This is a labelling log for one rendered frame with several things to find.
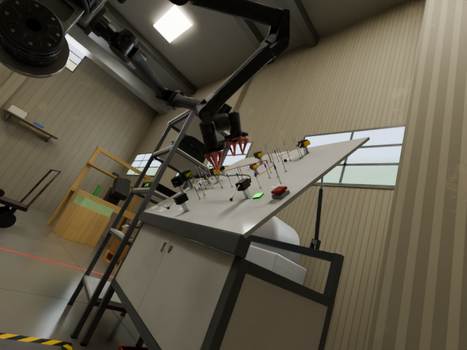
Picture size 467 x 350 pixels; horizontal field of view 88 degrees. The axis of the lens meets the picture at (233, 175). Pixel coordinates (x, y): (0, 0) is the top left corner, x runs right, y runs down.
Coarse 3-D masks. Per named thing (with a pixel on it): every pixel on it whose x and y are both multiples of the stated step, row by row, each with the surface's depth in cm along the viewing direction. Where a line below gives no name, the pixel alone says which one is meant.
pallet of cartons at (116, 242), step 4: (116, 240) 453; (112, 244) 455; (116, 244) 446; (112, 248) 448; (116, 248) 440; (124, 248) 423; (128, 248) 417; (108, 252) 446; (112, 252) 441; (124, 252) 417; (104, 256) 447; (108, 256) 446; (112, 256) 451; (120, 256) 418; (108, 260) 433; (116, 264) 429
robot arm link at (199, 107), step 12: (264, 48) 89; (276, 48) 87; (252, 60) 90; (264, 60) 91; (240, 72) 91; (252, 72) 92; (228, 84) 92; (240, 84) 94; (216, 96) 93; (228, 96) 95; (204, 108) 94; (216, 108) 96
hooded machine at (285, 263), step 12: (264, 228) 297; (276, 228) 287; (288, 228) 309; (288, 240) 297; (252, 252) 286; (264, 252) 274; (276, 252) 271; (288, 252) 290; (264, 264) 266; (276, 264) 260; (288, 264) 274; (300, 264) 302; (288, 276) 274; (300, 276) 288
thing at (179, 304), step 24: (168, 264) 116; (192, 264) 101; (216, 264) 89; (168, 288) 106; (192, 288) 93; (216, 288) 83; (144, 312) 111; (168, 312) 97; (192, 312) 86; (168, 336) 89; (192, 336) 80
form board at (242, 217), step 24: (336, 144) 148; (360, 144) 132; (240, 168) 192; (264, 168) 161; (288, 168) 139; (312, 168) 122; (192, 192) 174; (216, 192) 148; (240, 192) 129; (264, 192) 114; (168, 216) 139; (192, 216) 122; (216, 216) 108; (240, 216) 98; (264, 216) 89
